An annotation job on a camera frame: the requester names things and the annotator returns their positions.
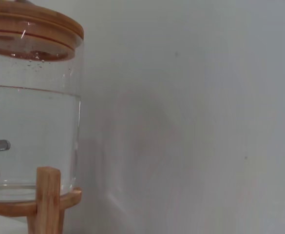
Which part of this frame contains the glass water dispenser jar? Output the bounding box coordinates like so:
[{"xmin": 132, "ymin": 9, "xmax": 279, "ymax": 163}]
[{"xmin": 0, "ymin": 23, "xmax": 82, "ymax": 198}]

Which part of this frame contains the wooden dispenser stand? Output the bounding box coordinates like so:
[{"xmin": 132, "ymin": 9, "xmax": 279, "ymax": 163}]
[{"xmin": 0, "ymin": 166, "xmax": 83, "ymax": 234}]

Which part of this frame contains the round bamboo jar lid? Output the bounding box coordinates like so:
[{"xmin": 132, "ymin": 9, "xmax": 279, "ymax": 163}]
[{"xmin": 0, "ymin": 0, "xmax": 85, "ymax": 62}]

